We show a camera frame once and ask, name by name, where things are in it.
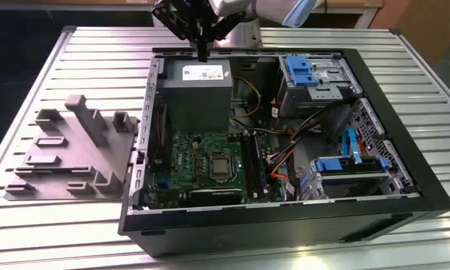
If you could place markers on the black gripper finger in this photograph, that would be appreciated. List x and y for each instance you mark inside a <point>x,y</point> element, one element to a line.
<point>229,26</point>
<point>179,31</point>

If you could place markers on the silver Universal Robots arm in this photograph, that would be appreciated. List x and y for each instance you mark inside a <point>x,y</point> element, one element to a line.
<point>247,31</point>

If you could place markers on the black RAM slot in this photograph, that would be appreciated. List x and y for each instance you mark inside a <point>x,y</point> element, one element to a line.
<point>247,166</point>

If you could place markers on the blue drive latch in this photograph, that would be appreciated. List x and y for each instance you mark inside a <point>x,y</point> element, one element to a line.
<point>299,70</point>

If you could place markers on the grey power supply unit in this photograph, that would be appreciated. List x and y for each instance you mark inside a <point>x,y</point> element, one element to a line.
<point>194,104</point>

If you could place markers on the silver drive cage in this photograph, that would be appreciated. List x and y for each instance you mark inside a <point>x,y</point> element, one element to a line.
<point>322,94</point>

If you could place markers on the green motherboard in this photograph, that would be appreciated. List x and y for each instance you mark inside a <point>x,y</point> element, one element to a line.
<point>189,146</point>

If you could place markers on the grey parts rack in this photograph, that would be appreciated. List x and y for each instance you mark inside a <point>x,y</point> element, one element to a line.
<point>78,146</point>

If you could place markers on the silver CPU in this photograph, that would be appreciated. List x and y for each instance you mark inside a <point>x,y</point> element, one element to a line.
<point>221,166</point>

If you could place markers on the brown wooden cabinet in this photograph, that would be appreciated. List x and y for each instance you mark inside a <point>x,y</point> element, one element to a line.
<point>427,22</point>

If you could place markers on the blue VGA connector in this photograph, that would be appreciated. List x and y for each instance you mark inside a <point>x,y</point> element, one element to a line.
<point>161,182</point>

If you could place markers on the hard disk in blue carrier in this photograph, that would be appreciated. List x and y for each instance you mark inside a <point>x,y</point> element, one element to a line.
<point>330,164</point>

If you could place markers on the black graphics card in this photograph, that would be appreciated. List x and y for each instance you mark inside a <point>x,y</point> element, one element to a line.
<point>217,197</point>

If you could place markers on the silver disk bay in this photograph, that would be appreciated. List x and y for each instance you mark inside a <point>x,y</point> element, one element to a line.
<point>355,176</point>

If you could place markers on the black PC case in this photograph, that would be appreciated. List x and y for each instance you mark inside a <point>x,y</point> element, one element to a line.
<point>247,225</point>

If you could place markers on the wooden desk white frame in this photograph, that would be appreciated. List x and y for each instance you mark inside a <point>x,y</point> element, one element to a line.
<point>371,17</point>

